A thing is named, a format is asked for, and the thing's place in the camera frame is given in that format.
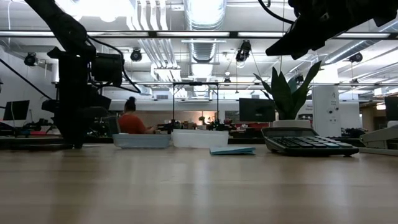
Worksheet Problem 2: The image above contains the light blue sticky note pad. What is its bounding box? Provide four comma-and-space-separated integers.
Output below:
210, 146, 257, 156

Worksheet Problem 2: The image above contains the green succulent plant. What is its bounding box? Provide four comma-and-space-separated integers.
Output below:
252, 60, 323, 121

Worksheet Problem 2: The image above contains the silver ventilation duct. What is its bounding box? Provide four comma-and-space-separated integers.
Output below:
183, 0, 228, 98

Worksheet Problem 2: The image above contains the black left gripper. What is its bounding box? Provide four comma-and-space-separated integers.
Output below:
42, 46, 125, 149

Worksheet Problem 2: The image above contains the black desk calculator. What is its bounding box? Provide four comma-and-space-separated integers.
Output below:
261, 126, 360, 157

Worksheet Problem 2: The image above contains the black computer monitor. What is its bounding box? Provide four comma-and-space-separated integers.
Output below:
2, 100, 30, 121
384, 96, 398, 122
238, 98, 276, 123

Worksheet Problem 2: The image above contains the grey stapler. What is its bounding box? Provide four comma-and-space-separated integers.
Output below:
359, 124, 398, 156

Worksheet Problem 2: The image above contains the background black frame rig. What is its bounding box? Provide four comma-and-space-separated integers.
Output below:
172, 82, 220, 132

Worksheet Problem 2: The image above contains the grey translucent box lid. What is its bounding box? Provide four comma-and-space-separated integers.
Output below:
112, 133, 172, 149

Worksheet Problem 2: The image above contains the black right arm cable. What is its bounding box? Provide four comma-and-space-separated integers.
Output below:
257, 0, 295, 26

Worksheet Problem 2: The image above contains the white pillar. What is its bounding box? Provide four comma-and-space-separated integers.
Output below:
312, 85, 341, 138

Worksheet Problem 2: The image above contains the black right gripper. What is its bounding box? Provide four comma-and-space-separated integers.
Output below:
266, 0, 379, 60

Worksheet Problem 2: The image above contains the person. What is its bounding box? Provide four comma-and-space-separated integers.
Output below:
118, 96, 158, 135

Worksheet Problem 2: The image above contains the clear plastic pencil box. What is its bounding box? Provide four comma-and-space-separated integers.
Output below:
172, 129, 230, 149

